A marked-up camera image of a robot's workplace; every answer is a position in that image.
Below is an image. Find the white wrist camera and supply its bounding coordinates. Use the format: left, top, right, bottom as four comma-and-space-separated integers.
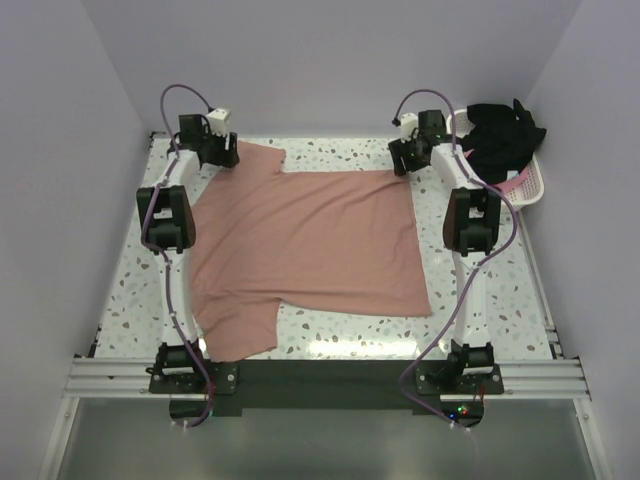
205, 108, 231, 137
399, 112, 419, 143

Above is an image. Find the black garment in basket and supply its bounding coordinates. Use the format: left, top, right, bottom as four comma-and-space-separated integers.
459, 99, 547, 185

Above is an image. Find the white perforated laundry basket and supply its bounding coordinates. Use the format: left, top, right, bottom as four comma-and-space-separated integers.
446, 109, 545, 211

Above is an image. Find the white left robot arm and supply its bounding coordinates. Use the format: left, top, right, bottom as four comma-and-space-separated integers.
136, 108, 239, 392

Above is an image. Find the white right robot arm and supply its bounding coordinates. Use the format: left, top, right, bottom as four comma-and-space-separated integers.
389, 110, 501, 393

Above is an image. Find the salmon pink t shirt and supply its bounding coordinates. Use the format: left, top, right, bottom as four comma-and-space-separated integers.
189, 142, 432, 362

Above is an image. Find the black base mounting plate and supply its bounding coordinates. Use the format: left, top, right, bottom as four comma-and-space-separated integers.
146, 360, 505, 420

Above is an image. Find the aluminium front frame rail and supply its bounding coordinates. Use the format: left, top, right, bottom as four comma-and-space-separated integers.
63, 358, 590, 400

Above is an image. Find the aluminium table edge rail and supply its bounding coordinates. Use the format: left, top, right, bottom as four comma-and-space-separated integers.
518, 211, 565, 360

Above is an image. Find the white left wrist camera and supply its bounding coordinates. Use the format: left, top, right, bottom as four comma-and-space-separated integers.
205, 108, 231, 137

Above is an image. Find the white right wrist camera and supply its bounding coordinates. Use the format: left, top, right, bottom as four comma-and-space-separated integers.
399, 112, 419, 143

